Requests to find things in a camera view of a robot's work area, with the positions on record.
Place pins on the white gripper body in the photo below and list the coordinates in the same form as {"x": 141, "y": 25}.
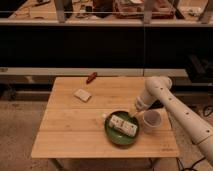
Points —
{"x": 143, "y": 103}

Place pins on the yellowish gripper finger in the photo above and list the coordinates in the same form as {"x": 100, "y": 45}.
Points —
{"x": 134, "y": 113}

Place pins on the green ceramic bowl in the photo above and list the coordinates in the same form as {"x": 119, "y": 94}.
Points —
{"x": 116, "y": 136}

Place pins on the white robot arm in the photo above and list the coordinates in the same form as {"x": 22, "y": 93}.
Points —
{"x": 199, "y": 130}

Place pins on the black smartphone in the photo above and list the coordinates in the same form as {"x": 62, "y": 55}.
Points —
{"x": 156, "y": 105}

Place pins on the white plastic cup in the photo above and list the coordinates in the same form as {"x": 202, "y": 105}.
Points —
{"x": 151, "y": 121}

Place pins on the white carton box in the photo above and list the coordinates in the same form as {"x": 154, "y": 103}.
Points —
{"x": 123, "y": 126}

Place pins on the red-brown sausage toy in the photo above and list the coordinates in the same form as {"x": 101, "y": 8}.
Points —
{"x": 91, "y": 77}

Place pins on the beige sponge block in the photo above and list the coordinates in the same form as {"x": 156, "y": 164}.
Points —
{"x": 82, "y": 95}

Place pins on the wooden table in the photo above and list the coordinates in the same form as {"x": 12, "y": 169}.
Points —
{"x": 71, "y": 128}

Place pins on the background workbench shelf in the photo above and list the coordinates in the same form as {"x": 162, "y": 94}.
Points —
{"x": 107, "y": 13}

